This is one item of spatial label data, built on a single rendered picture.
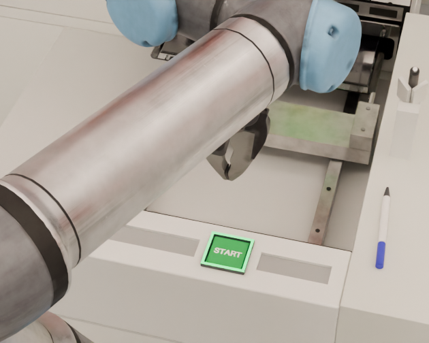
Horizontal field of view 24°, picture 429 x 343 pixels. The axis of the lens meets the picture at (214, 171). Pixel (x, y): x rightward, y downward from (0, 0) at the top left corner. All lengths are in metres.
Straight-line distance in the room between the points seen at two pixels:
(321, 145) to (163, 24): 0.71
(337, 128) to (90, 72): 0.46
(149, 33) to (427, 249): 0.55
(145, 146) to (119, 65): 1.09
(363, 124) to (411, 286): 0.37
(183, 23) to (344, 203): 0.71
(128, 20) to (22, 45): 1.07
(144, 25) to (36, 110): 0.84
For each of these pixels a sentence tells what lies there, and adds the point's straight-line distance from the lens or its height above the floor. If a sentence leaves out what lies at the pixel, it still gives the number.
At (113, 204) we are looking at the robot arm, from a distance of 0.65.
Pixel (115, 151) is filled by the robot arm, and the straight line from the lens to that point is 0.66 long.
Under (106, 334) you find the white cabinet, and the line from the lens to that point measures 1.38.
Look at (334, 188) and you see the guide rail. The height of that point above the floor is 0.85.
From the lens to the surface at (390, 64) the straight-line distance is 1.71.
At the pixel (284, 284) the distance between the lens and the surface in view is 1.22.
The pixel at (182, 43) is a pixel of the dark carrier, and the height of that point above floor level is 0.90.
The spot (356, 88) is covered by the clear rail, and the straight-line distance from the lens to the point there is 1.59.
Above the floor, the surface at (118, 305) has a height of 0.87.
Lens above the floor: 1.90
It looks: 44 degrees down
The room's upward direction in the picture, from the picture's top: straight up
